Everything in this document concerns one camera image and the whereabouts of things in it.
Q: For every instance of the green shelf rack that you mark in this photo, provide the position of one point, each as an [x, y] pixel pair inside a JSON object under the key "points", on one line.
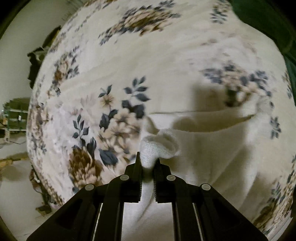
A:
{"points": [[15, 114]]}

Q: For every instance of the dark clothes pile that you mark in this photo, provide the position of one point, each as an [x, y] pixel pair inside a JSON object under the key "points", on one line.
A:
{"points": [[37, 56]]}

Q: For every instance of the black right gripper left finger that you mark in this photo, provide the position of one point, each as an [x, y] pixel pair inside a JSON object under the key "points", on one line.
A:
{"points": [[94, 213]]}

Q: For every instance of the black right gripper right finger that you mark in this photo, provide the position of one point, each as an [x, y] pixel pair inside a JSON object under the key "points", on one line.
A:
{"points": [[200, 212]]}

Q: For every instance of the floral cream blanket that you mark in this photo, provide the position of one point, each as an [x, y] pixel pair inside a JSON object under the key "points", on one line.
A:
{"points": [[116, 62]]}

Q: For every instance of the dark green garment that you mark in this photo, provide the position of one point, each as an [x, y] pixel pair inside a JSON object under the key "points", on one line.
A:
{"points": [[276, 19]]}

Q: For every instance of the white knit garment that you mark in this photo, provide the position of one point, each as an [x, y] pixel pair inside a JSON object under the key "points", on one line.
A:
{"points": [[223, 148]]}

